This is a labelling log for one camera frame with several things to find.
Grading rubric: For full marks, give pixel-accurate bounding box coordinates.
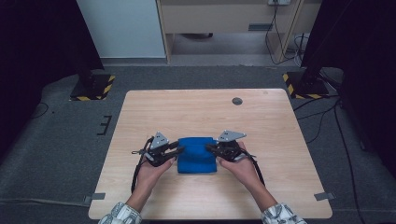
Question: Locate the right hand-held gripper cable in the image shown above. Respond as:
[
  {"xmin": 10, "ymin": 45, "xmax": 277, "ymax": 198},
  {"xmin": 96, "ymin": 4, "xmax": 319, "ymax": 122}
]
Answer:
[{"xmin": 241, "ymin": 148, "xmax": 266, "ymax": 188}]

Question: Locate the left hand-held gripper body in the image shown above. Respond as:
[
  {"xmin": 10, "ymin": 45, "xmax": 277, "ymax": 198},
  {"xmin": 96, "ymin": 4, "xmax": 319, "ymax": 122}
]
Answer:
[{"xmin": 132, "ymin": 131, "xmax": 176, "ymax": 168}]

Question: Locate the person's right hand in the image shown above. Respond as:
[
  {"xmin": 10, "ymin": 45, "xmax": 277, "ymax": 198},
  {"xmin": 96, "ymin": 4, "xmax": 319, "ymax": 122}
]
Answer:
[{"xmin": 217, "ymin": 142, "xmax": 264, "ymax": 192}]

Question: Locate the dark flat object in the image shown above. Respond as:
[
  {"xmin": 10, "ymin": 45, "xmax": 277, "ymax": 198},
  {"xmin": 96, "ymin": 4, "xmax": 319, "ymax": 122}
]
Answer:
[{"xmin": 180, "ymin": 32, "xmax": 215, "ymax": 40}]

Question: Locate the long black floor cable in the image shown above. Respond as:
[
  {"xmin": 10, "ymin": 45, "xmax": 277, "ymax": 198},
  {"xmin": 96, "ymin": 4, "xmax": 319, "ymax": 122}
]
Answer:
[{"xmin": 333, "ymin": 102, "xmax": 368, "ymax": 224}]

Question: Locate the black curtain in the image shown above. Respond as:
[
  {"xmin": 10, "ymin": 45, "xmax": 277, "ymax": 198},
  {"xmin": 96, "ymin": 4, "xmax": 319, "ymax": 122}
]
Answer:
[
  {"xmin": 0, "ymin": 0, "xmax": 105, "ymax": 161},
  {"xmin": 300, "ymin": 0, "xmax": 396, "ymax": 179}
]

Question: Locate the hand-held gripper cable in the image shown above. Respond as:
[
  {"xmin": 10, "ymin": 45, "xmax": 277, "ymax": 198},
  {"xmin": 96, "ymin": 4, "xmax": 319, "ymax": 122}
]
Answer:
[
  {"xmin": 241, "ymin": 148, "xmax": 266, "ymax": 188},
  {"xmin": 130, "ymin": 135, "xmax": 156, "ymax": 194}
]

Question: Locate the grey floor cable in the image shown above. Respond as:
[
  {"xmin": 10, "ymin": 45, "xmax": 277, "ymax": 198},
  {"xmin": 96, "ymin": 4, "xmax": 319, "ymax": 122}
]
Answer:
[{"xmin": 0, "ymin": 197, "xmax": 92, "ymax": 208}]

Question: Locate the blue cloth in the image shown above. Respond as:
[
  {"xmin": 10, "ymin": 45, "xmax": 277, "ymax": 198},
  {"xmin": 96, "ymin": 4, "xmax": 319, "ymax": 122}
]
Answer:
[{"xmin": 177, "ymin": 136, "xmax": 219, "ymax": 175}]

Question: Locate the grey tape piece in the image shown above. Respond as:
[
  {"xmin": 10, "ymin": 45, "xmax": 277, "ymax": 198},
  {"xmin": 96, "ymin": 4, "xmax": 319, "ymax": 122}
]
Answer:
[
  {"xmin": 313, "ymin": 191, "xmax": 337, "ymax": 203},
  {"xmin": 82, "ymin": 192, "xmax": 106, "ymax": 205}
]

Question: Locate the left hand-held gripper cable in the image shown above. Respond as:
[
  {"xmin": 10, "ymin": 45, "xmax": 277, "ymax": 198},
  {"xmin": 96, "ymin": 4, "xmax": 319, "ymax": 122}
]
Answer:
[{"xmin": 130, "ymin": 135, "xmax": 156, "ymax": 194}]

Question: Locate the person's left hand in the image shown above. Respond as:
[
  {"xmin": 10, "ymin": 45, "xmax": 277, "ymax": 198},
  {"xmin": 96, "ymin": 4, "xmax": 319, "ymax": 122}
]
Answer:
[{"xmin": 135, "ymin": 157, "xmax": 176, "ymax": 196}]

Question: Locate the white panel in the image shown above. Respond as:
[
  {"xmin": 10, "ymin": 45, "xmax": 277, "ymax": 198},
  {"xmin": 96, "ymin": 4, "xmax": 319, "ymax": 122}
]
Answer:
[{"xmin": 76, "ymin": 0, "xmax": 167, "ymax": 60}]

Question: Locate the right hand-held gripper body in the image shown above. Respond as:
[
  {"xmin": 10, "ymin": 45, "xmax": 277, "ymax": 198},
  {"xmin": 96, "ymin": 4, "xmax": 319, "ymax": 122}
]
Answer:
[{"xmin": 216, "ymin": 130, "xmax": 250, "ymax": 162}]

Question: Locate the thin black floor cable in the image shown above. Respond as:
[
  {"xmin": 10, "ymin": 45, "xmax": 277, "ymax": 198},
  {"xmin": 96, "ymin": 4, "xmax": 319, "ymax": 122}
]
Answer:
[{"xmin": 30, "ymin": 102, "xmax": 50, "ymax": 120}]

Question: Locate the black stand base striped edge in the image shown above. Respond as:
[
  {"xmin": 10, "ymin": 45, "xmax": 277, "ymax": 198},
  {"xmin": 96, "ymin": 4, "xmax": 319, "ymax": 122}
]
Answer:
[
  {"xmin": 282, "ymin": 71, "xmax": 331, "ymax": 101},
  {"xmin": 69, "ymin": 73, "xmax": 117, "ymax": 102}
]

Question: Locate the black socket cable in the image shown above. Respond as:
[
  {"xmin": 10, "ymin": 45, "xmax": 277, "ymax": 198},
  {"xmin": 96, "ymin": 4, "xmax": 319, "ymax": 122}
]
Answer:
[{"xmin": 264, "ymin": 0, "xmax": 304, "ymax": 66}]

